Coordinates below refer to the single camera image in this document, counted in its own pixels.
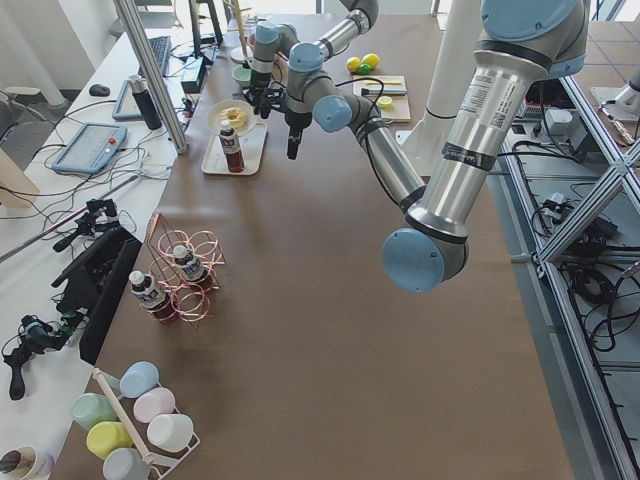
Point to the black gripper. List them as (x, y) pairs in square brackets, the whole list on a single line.
[(259, 80), (295, 120)]

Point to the copper wire bottle rack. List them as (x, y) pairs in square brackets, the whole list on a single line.
[(192, 303)]

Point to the yellow glazed donut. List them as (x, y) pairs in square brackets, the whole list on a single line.
[(235, 116)]

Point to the pink cup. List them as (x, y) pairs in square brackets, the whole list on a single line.
[(157, 401)]

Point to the grey cup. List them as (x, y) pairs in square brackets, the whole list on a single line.
[(125, 464)]

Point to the aluminium frame post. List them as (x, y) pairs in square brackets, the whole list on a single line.
[(129, 16)]

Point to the black thermos bottle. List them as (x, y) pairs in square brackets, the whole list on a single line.
[(144, 102)]

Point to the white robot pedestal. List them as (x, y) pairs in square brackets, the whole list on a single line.
[(454, 69)]

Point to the dark drink bottle on tray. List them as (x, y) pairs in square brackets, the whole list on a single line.
[(231, 147)]

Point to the yellow lemon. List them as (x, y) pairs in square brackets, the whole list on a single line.
[(353, 64), (372, 60)]

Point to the black keyboard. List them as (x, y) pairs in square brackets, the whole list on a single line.
[(161, 47)]

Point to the wooden cutting board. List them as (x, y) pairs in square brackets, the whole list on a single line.
[(400, 110)]

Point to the green lime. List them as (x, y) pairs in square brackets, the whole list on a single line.
[(364, 69)]

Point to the yellow plastic knife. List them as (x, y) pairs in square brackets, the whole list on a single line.
[(385, 81)]

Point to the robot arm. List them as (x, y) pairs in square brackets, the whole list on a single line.
[(521, 42), (288, 75)]

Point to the green cup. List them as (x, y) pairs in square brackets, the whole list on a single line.
[(90, 409)]

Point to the cream rabbit tray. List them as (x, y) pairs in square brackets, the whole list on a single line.
[(252, 143)]

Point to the tape roll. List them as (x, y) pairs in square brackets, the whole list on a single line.
[(26, 463)]

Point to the blue teach pendant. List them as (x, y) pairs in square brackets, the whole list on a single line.
[(125, 108), (91, 149)]

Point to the yellow cup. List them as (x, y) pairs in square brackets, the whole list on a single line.
[(106, 437)]

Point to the black computer mouse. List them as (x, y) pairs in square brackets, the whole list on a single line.
[(99, 90)]

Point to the dark drink bottle in rack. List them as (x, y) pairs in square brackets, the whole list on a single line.
[(151, 295)]

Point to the blue cup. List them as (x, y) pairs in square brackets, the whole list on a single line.
[(138, 379)]

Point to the green bowl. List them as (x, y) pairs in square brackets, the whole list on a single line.
[(242, 76)]

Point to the white round plate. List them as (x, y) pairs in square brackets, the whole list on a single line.
[(213, 120)]

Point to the half lemon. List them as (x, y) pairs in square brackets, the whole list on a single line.
[(385, 102)]

